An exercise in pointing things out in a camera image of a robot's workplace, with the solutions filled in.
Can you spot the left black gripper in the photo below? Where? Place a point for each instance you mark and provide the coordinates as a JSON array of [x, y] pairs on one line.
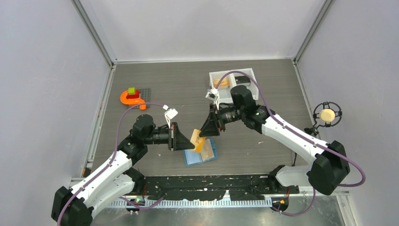
[[176, 139]]

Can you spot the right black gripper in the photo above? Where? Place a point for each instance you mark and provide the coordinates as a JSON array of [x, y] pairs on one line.
[[211, 127]]

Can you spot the gold credit card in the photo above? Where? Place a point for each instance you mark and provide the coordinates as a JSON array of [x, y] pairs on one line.
[[207, 152], [197, 141]]

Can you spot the blue card holder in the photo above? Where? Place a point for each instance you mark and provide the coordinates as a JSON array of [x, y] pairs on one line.
[[193, 158]]

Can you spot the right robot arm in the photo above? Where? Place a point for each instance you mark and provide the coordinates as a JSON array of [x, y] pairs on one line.
[[325, 170]]

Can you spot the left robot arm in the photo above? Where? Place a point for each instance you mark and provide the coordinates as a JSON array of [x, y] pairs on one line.
[[80, 204]]

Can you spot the orange card stack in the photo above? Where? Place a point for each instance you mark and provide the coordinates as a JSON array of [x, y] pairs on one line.
[[221, 83]]

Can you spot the black card stack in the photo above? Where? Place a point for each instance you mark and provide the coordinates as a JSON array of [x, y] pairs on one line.
[[242, 80]]

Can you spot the white two-compartment tray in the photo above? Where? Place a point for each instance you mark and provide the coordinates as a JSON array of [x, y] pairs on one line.
[[225, 95]]

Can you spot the grey building baseplate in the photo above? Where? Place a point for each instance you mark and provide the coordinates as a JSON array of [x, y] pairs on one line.
[[145, 94]]

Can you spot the red toy block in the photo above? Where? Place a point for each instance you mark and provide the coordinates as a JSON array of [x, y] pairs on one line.
[[137, 95]]

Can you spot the green toy cube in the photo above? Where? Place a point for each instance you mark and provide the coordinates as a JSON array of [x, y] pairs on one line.
[[131, 91]]

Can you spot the orange curved toy piece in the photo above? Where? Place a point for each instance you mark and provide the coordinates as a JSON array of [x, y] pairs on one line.
[[132, 102]]

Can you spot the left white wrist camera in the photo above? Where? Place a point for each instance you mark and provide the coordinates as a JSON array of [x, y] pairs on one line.
[[169, 114]]

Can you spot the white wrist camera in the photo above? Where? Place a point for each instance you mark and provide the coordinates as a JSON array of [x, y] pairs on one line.
[[213, 95], [169, 114]]

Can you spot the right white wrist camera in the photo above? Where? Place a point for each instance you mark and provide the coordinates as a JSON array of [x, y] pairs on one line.
[[213, 95]]

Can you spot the black microphone with mount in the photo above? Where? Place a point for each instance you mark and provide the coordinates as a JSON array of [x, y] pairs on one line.
[[325, 115]]

